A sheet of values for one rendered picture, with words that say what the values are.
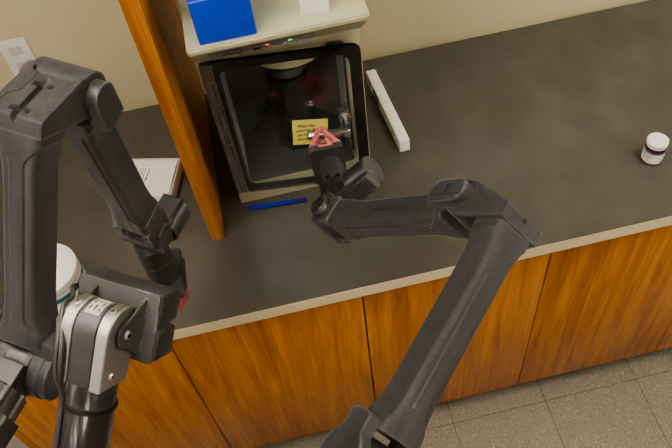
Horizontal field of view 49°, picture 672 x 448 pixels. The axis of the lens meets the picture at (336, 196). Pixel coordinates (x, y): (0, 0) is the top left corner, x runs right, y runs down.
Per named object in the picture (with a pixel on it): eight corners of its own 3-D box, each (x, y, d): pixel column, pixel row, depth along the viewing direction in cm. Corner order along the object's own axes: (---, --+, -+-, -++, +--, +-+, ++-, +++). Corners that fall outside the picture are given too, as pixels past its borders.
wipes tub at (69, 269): (42, 286, 167) (14, 250, 155) (100, 273, 168) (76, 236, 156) (40, 337, 159) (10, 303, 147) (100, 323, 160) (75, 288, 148)
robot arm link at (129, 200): (9, 82, 88) (89, 106, 86) (34, 47, 91) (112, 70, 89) (112, 239, 126) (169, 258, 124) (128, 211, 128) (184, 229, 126)
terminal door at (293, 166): (241, 190, 172) (201, 61, 141) (370, 174, 172) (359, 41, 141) (241, 193, 172) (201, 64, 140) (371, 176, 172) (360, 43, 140)
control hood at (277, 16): (193, 53, 140) (179, 11, 132) (360, 19, 141) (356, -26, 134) (198, 95, 132) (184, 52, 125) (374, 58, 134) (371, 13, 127)
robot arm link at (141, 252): (124, 248, 126) (153, 256, 125) (143, 216, 130) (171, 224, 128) (136, 269, 132) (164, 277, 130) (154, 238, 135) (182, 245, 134)
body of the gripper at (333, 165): (340, 138, 144) (348, 166, 140) (345, 171, 152) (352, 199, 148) (308, 145, 144) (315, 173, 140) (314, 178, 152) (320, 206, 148)
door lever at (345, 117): (306, 125, 156) (305, 116, 154) (351, 119, 156) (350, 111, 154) (308, 144, 153) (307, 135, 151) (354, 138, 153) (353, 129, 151)
